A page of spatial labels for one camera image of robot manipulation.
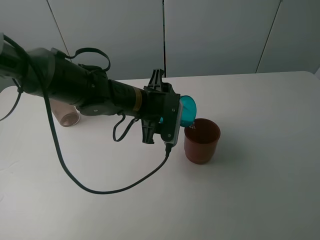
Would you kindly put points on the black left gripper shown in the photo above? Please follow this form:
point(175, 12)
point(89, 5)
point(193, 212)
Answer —
point(156, 91)

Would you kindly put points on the teal translucent plastic cup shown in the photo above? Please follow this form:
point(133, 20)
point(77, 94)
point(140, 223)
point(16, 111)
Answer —
point(189, 111)

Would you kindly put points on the clear plastic water bottle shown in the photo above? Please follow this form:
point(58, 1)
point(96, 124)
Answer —
point(65, 114)

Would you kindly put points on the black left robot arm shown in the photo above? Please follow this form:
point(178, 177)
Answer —
point(89, 89)

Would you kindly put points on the red plastic cup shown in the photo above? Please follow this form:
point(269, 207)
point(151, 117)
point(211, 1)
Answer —
point(200, 141)

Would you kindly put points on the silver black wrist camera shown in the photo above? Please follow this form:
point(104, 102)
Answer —
point(171, 118)

